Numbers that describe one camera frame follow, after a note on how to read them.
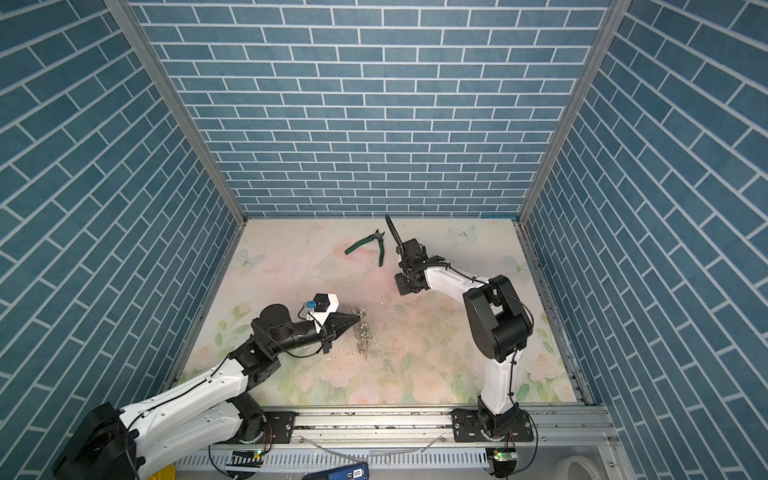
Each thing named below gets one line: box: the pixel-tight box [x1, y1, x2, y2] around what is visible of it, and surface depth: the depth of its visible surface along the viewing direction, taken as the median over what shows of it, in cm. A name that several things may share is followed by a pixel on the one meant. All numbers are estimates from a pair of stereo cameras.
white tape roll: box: [555, 455, 603, 480], surface depth 69 cm
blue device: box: [301, 462, 369, 480], surface depth 67 cm
